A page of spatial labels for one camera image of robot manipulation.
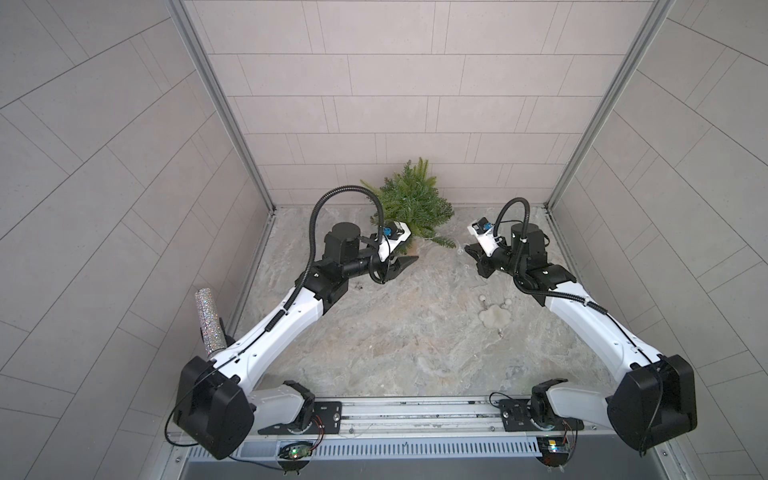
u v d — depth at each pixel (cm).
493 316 86
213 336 61
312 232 49
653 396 38
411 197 79
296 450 65
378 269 64
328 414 71
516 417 71
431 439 69
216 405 37
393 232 58
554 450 68
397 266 62
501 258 68
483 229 67
